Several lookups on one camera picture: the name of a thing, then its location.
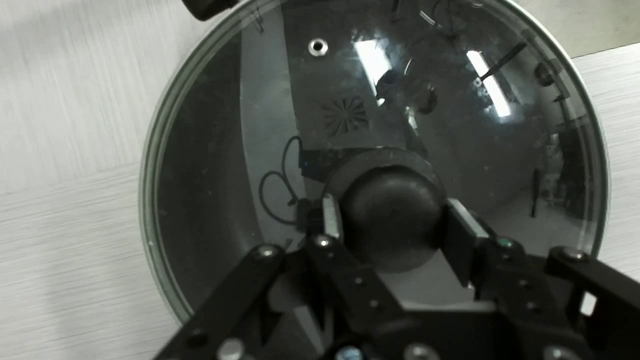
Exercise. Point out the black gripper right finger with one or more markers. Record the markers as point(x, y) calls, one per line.
point(562, 307)

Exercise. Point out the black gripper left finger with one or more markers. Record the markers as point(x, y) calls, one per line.
point(316, 303)

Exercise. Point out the glass pot lid black knob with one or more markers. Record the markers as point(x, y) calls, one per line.
point(283, 95)

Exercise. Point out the black cooking pot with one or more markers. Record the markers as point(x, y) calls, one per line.
point(207, 9)

